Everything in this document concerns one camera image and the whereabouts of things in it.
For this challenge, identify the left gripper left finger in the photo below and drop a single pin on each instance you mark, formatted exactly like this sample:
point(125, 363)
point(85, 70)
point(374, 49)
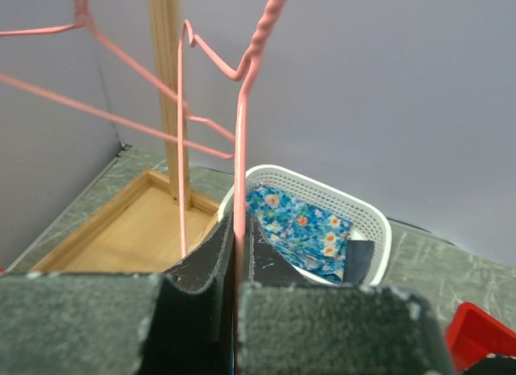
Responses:
point(175, 322)

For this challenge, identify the wooden clothes rack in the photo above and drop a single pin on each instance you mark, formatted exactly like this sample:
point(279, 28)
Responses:
point(147, 227)

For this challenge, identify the dark blue folded cloth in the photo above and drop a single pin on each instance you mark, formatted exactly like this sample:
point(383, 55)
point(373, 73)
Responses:
point(358, 258)

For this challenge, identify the white plastic basket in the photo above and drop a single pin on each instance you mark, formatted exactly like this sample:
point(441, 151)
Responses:
point(368, 223)

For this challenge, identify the blue floral cloth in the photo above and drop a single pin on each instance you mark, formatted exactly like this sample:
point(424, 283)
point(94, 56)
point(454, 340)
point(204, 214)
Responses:
point(307, 236)

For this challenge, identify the pink wire hanger top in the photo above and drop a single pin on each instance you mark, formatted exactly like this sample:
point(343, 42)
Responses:
point(84, 19)

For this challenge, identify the pink wire hanger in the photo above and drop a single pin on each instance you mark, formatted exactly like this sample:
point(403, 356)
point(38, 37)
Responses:
point(22, 85)
point(247, 72)
point(84, 19)

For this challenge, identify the red plastic bin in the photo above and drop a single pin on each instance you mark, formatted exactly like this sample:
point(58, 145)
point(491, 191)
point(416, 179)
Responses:
point(473, 334)

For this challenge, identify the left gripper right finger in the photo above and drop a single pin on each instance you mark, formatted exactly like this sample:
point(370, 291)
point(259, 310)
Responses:
point(290, 325)

